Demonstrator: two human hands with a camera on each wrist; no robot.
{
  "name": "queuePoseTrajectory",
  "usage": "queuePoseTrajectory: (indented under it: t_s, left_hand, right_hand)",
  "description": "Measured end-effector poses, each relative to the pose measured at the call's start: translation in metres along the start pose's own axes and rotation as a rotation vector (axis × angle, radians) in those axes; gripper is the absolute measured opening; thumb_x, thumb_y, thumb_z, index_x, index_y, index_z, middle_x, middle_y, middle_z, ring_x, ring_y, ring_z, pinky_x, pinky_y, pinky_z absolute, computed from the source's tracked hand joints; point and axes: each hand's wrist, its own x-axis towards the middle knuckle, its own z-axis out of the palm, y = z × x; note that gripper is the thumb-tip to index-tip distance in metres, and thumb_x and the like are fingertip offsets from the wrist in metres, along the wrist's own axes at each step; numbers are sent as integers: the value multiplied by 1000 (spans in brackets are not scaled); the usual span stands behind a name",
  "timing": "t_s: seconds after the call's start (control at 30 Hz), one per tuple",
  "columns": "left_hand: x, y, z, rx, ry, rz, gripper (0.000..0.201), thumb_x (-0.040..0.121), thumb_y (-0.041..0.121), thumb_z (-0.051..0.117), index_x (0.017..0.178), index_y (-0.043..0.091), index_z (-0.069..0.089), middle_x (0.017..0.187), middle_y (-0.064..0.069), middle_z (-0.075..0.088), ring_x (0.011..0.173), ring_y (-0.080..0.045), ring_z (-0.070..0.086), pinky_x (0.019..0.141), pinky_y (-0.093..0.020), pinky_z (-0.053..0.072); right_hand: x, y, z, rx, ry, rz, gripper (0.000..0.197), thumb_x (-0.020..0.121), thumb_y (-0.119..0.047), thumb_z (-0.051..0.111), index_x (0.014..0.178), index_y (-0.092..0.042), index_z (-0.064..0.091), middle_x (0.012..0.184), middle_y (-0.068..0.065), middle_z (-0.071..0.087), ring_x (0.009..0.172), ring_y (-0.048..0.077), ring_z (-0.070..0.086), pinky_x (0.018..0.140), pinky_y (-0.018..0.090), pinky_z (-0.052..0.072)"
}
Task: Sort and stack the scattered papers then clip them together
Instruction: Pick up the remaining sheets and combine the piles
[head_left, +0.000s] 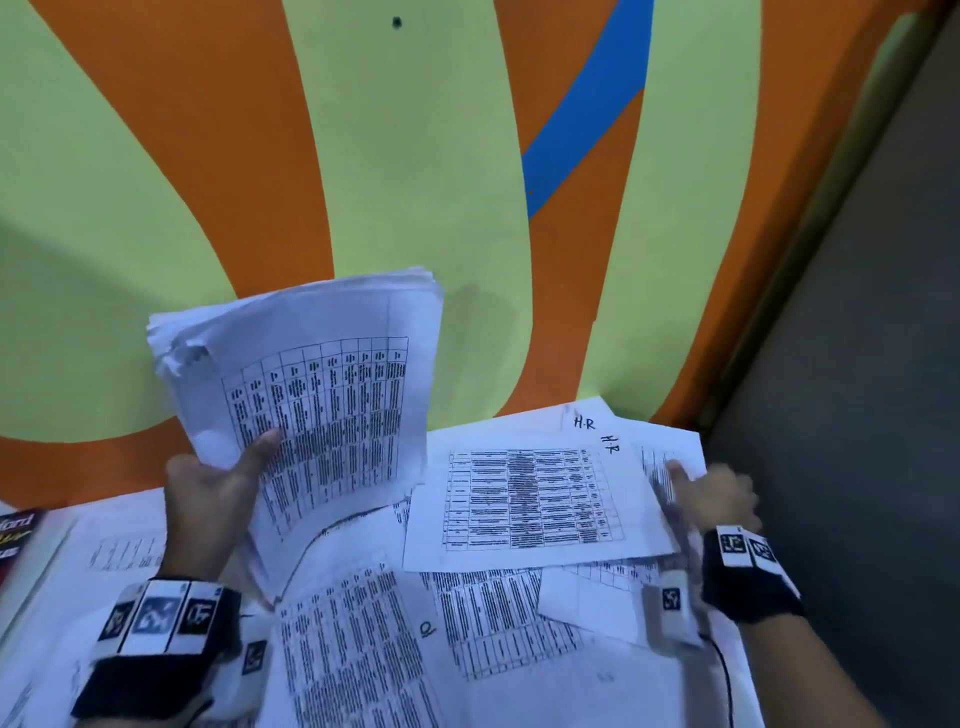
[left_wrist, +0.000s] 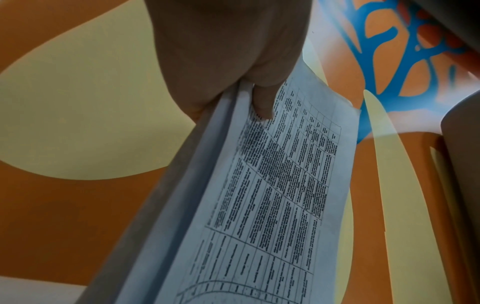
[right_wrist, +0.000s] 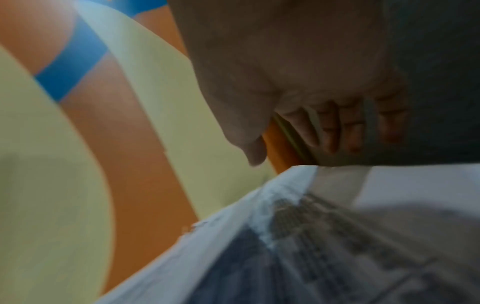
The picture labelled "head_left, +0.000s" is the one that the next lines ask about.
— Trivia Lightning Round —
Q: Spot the person's left hand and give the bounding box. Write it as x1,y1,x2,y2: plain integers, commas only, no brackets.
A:
161,428,283,585

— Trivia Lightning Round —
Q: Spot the person's right hand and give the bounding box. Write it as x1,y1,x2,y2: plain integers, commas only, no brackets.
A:
665,459,763,534

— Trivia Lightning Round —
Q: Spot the gathered paper stack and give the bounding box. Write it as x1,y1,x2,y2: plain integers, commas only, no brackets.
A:
147,268,445,605

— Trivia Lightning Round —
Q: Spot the printed sheets spread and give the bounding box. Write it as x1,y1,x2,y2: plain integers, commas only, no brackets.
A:
0,397,759,728

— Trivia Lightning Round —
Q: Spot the person's right forearm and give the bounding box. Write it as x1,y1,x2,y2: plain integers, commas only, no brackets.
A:
738,611,886,728

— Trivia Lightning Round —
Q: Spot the white book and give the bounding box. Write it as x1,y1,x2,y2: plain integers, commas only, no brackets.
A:
0,513,76,639

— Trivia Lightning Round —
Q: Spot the dark paperback book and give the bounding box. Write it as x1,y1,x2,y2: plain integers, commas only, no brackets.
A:
0,508,46,586

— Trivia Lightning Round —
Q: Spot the white wrist camera unit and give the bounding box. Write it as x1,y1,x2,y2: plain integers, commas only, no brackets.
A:
643,569,706,654
217,614,271,721

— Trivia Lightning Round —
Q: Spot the black camera cable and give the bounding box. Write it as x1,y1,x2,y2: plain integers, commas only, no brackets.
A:
701,633,736,728

